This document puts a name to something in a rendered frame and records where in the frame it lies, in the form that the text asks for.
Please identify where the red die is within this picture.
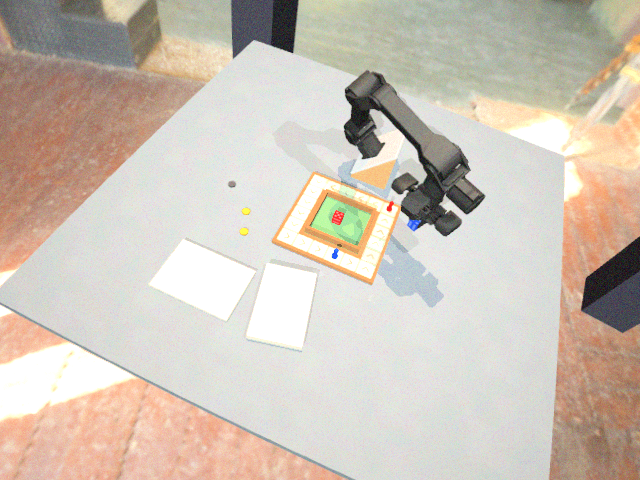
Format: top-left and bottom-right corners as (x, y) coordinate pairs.
(332, 210), (344, 225)

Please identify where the blue die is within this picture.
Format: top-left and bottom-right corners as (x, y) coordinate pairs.
(407, 219), (421, 231)

